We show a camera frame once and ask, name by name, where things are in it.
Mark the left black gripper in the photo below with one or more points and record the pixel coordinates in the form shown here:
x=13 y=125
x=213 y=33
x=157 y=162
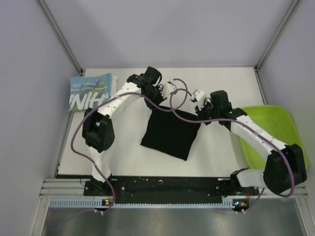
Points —
x=160 y=98

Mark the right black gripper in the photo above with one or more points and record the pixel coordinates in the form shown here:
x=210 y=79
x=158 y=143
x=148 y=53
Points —
x=201 y=113

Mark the black t shirt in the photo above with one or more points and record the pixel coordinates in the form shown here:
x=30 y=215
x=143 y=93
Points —
x=168 y=134

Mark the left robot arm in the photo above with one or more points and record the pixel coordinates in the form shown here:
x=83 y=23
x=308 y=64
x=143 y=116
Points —
x=97 y=128

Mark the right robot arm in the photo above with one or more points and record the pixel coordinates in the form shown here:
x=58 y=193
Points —
x=284 y=164

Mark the folded blue printed t shirt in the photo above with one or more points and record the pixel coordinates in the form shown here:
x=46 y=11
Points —
x=89 y=92

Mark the green plastic bin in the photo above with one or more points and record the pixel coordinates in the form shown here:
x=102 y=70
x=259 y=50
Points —
x=278 y=123

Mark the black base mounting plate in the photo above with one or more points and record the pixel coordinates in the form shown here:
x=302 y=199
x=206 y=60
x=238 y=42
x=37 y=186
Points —
x=167 y=190

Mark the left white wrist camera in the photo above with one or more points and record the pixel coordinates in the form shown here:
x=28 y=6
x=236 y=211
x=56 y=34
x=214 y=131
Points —
x=167 y=89

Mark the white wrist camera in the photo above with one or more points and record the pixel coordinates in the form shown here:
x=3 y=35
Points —
x=198 y=97
x=167 y=89

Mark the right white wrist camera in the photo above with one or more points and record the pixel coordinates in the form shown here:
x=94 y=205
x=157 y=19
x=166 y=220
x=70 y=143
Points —
x=198 y=97

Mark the left aluminium frame post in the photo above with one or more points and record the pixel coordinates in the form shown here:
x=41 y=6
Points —
x=60 y=36

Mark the aluminium frame post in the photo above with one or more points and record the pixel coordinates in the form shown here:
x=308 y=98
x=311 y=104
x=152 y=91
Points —
x=60 y=36
x=279 y=31

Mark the light blue cable duct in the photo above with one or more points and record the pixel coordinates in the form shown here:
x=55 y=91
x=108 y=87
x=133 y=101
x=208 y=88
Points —
x=103 y=203

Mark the right aluminium frame post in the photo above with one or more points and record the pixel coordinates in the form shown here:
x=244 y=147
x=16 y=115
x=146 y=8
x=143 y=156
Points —
x=279 y=31

